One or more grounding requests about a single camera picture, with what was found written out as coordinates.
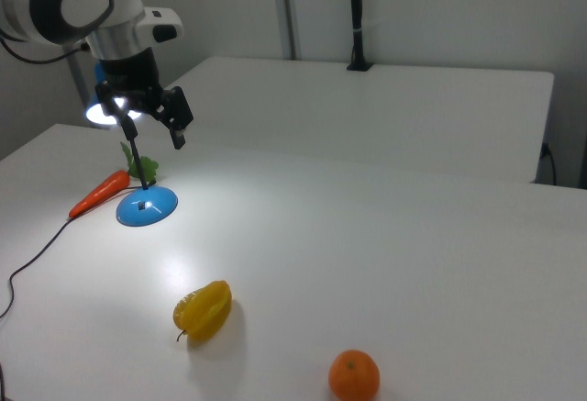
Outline blue desk lamp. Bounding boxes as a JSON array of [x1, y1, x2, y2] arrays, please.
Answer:
[[84, 61, 179, 228]]

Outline black cable with wall plug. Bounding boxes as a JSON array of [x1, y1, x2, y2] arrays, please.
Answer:
[[540, 141, 559, 186]]

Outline yellow toy starfruit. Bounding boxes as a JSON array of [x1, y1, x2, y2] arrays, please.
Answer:
[[172, 280, 234, 343]]

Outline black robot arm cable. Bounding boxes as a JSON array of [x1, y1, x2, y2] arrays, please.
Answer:
[[0, 28, 91, 65]]

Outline orange toy mandarin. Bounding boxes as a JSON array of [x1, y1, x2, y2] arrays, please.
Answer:
[[327, 349, 382, 401]]

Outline black lamp power cable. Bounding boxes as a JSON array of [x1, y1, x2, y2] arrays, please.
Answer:
[[0, 184, 148, 319]]

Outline orange toy carrot green leaves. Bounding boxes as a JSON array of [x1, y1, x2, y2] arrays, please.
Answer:
[[68, 141, 160, 219]]

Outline black camera pole with clamp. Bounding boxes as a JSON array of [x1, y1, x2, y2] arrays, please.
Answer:
[[346, 0, 373, 72]]

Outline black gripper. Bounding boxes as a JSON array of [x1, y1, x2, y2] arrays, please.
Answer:
[[94, 47, 195, 151]]

